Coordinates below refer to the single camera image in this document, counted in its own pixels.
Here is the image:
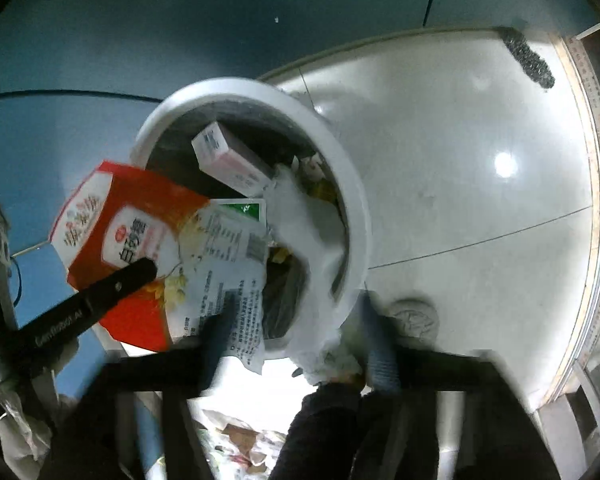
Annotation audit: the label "red white sugar bag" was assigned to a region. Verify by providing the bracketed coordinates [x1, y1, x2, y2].
[50, 162, 209, 352]

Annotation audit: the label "white round trash bin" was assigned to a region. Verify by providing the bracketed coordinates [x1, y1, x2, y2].
[130, 78, 372, 330]

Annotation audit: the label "black trouser legs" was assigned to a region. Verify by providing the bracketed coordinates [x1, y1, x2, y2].
[270, 382, 439, 479]

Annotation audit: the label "white pink carton box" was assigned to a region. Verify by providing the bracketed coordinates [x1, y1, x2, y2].
[190, 122, 274, 198]

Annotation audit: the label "blue kitchen cabinets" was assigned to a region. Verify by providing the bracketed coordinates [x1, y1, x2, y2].
[0, 0, 600, 401]

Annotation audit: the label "green white packet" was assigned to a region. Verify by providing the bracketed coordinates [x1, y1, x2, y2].
[164, 203, 268, 373]

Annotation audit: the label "black scrubber on floor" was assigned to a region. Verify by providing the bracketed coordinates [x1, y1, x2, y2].
[495, 27, 555, 90]

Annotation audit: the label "clear plastic bag of trash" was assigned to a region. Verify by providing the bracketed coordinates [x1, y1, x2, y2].
[194, 408, 286, 479]

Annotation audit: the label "white tissue paper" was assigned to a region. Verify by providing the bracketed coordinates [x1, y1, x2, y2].
[263, 166, 361, 386]

